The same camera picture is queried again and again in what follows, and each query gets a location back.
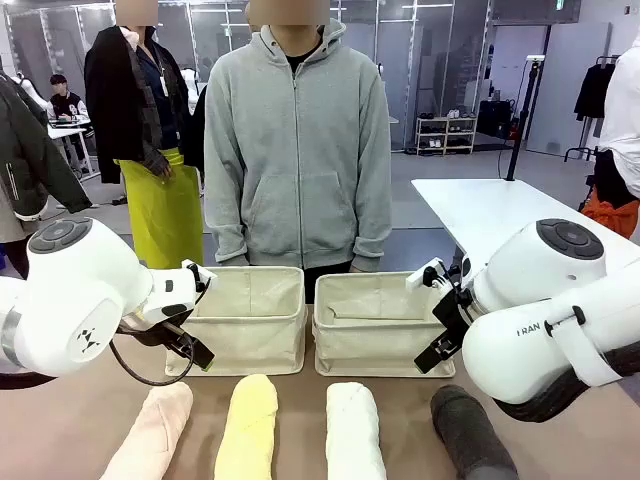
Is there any figure in white jacket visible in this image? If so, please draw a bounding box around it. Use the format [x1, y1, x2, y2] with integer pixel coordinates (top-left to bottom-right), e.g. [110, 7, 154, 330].
[578, 41, 640, 241]

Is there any white side table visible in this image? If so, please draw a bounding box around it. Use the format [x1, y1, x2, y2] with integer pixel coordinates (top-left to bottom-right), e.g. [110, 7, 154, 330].
[410, 177, 640, 292]

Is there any dark grey towel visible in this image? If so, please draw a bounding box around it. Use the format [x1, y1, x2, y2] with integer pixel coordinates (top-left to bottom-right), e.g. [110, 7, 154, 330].
[430, 384, 521, 480]

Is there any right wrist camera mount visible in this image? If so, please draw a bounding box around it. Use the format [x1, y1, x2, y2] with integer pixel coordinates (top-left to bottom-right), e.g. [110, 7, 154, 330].
[405, 256, 449, 294]

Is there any cream fabric basket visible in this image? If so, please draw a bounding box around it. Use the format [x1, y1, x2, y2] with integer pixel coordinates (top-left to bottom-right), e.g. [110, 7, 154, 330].
[164, 265, 308, 378]
[311, 271, 458, 379]

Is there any person's left forearm grey sleeve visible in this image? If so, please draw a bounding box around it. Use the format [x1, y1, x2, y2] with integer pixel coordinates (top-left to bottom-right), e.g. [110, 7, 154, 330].
[351, 187, 394, 274]

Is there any clothes rack with black garment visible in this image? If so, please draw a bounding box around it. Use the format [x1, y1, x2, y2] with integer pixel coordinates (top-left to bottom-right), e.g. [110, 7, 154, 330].
[564, 55, 622, 163]

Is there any black right arm cable sleeve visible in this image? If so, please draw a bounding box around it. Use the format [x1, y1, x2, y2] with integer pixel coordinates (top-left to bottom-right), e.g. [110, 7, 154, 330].
[492, 344, 640, 424]

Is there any black suitcase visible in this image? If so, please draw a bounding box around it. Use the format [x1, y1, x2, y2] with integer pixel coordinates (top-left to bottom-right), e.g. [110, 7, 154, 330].
[476, 98, 517, 140]

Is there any person in grey hoodie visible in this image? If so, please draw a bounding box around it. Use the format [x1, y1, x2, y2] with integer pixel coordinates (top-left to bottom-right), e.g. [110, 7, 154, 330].
[203, 0, 394, 304]

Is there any wooden shoe rack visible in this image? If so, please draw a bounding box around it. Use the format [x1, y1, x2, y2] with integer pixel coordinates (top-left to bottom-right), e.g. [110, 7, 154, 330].
[415, 115, 479, 157]

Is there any white background desk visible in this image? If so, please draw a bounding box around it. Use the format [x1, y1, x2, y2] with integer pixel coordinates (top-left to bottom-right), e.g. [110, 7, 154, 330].
[46, 118, 94, 177]

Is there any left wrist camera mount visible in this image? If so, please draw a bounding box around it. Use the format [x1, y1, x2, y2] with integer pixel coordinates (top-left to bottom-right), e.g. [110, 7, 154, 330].
[181, 259, 220, 304]

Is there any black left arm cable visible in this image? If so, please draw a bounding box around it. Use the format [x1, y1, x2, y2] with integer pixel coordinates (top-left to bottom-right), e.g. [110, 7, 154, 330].
[108, 327, 197, 387]

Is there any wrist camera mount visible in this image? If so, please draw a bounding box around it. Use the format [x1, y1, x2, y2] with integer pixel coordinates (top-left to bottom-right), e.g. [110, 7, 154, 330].
[405, 256, 449, 294]
[181, 259, 220, 304]

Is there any seated person in varsity jacket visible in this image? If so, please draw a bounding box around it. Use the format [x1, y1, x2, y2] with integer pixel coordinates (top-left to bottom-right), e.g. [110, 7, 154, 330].
[46, 73, 94, 166]

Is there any figure in dark green jacket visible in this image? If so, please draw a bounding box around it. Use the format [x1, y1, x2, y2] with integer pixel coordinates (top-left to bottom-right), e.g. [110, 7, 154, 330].
[0, 69, 94, 281]

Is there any person's right forearm grey sleeve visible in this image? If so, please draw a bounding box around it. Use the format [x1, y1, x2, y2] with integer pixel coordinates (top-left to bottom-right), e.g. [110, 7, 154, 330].
[203, 184, 250, 267]

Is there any white rolled towel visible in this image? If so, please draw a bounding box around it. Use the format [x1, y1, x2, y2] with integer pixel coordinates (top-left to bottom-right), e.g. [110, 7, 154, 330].
[325, 381, 388, 480]

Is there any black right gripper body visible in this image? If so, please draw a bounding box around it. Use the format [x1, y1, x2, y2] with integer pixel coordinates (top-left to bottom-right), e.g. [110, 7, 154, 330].
[431, 287, 475, 347]

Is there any black tripod pole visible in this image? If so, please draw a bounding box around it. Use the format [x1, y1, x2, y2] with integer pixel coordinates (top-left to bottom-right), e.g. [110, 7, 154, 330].
[504, 55, 547, 182]

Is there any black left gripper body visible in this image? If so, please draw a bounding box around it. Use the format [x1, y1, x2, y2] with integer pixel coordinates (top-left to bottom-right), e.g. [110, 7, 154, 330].
[121, 312, 199, 352]

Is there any figure with yellow skirt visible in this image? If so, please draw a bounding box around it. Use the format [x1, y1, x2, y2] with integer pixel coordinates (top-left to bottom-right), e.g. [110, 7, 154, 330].
[83, 0, 207, 272]

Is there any pink towel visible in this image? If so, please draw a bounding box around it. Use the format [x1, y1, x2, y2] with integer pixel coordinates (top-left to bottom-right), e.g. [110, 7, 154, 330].
[99, 381, 195, 480]

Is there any yellow towel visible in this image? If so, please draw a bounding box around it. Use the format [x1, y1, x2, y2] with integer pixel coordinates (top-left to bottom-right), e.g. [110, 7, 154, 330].
[213, 373, 280, 480]

